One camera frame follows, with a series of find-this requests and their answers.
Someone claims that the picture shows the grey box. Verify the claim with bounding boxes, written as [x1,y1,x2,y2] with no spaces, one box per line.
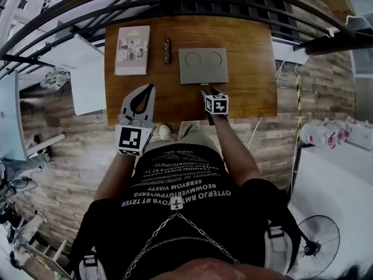
[178,47,230,86]

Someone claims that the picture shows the white shoe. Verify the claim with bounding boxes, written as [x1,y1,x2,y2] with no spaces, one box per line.
[158,123,173,141]

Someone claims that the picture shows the yellow-black striped tape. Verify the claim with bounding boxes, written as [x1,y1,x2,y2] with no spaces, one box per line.
[293,73,303,147]

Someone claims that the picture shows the black standing fan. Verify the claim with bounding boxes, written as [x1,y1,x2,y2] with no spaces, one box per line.
[290,214,342,280]

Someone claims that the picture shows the person's left forearm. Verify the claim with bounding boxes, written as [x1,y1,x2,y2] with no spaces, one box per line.
[93,153,138,201]

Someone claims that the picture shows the white harness strap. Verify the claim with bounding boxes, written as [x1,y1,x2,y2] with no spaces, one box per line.
[78,248,109,280]
[263,224,294,277]

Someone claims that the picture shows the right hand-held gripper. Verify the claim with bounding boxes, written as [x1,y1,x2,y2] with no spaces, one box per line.
[200,86,230,127]

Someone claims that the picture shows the dark-framed glasses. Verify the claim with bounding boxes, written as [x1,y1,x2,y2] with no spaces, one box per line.
[162,37,173,66]

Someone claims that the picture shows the white wall device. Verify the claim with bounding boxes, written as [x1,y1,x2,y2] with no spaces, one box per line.
[273,38,309,66]

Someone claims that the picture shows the beige trousers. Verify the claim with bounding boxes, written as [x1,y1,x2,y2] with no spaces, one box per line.
[142,120,223,158]

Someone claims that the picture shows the silver chain necklace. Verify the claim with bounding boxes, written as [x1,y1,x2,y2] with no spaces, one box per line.
[121,196,241,280]

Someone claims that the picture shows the pale blue panel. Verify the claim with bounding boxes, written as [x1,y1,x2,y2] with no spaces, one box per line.
[0,69,29,162]

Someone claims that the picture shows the white side table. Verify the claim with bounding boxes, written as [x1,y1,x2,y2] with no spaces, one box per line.
[37,33,107,117]

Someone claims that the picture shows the white cable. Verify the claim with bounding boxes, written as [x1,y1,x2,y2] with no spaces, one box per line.
[245,116,263,149]

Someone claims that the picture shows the patterned cloth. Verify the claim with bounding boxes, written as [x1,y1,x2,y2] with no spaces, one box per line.
[39,68,72,91]

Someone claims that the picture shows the pack of water bottles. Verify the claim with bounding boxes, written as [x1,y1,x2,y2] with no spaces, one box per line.
[299,119,352,151]

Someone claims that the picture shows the grey illustrated book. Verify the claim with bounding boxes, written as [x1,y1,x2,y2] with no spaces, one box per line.
[114,25,152,76]

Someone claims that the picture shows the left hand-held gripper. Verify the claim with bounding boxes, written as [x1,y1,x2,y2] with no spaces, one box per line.
[114,83,157,158]

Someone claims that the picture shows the person's right forearm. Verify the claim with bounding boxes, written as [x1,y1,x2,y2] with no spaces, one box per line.
[213,116,262,187]

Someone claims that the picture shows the wooden rack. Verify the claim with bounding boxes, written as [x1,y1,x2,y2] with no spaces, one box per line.
[20,237,74,280]

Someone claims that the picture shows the white clothes hanger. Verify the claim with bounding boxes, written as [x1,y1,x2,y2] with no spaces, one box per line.
[325,14,373,39]

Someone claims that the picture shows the black printed t-shirt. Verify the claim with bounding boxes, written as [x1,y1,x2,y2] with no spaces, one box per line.
[69,143,301,280]

